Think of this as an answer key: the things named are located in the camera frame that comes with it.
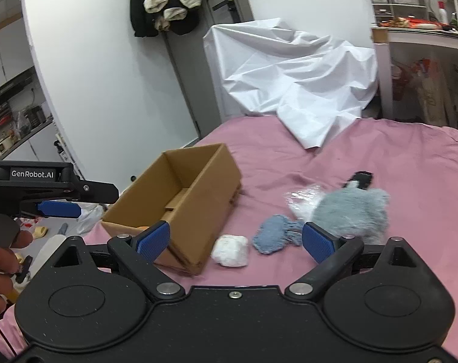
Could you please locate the white cover sheet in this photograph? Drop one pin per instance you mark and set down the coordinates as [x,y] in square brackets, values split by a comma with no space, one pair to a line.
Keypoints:
[289,75]

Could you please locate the beige tote bag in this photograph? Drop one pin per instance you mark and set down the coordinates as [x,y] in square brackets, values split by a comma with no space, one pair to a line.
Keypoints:
[435,90]

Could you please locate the grey fluffy plush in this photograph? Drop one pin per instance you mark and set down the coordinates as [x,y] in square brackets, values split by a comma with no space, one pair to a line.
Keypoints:
[350,213]

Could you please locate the white desk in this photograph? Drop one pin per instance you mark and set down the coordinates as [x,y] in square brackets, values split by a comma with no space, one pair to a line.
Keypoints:
[422,39]

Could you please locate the black range hood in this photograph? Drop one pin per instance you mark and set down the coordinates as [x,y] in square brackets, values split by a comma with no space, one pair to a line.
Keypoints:
[9,89]

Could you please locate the black coat with cream cuffs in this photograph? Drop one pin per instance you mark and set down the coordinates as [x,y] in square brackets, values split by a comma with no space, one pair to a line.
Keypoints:
[145,15]

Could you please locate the yellow floor item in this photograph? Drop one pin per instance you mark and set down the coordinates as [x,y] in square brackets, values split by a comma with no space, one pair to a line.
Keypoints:
[40,231]

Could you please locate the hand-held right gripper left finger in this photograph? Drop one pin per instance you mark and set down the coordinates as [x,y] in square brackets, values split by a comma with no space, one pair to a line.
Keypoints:
[153,240]

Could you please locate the grey drawer organizer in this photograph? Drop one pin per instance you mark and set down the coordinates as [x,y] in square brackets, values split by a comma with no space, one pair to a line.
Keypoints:
[395,0]

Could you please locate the blue knitted cloth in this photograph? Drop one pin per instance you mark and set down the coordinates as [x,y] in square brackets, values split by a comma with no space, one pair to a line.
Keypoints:
[272,234]

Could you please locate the white bottle with red cap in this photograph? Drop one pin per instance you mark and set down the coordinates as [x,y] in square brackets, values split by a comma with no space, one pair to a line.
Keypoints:
[443,13]

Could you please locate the red snack packet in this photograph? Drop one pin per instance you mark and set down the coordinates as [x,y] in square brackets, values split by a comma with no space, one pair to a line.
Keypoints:
[414,24]

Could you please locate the grey door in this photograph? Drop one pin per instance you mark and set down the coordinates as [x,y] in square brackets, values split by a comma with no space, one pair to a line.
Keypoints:
[198,83]

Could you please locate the white kitchen cabinet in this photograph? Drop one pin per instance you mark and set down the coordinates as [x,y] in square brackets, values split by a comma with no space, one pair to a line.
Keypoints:
[9,26]

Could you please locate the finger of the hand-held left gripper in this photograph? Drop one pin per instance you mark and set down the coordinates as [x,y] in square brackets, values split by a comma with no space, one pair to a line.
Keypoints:
[59,208]
[98,193]

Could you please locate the white plastic bag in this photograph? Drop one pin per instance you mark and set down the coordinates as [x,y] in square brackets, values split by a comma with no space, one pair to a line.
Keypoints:
[90,219]

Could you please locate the black sock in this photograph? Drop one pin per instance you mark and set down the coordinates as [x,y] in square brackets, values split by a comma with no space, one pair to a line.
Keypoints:
[361,179]

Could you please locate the white cloth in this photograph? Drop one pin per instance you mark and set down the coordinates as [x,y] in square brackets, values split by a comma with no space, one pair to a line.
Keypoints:
[229,251]

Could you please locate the clear plastic bag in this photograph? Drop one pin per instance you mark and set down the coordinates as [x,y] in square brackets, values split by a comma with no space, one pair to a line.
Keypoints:
[301,202]

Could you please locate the brown cardboard box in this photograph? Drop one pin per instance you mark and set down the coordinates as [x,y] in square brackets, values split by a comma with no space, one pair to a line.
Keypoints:
[210,211]

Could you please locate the cream slipper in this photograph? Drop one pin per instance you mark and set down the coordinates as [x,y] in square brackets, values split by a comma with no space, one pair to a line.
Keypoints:
[49,251]

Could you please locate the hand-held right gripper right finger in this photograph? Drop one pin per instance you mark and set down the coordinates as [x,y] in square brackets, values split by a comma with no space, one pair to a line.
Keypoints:
[318,242]

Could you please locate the person's left hand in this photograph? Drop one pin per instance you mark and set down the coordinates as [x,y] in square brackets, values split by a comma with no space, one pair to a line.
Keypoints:
[0,268]

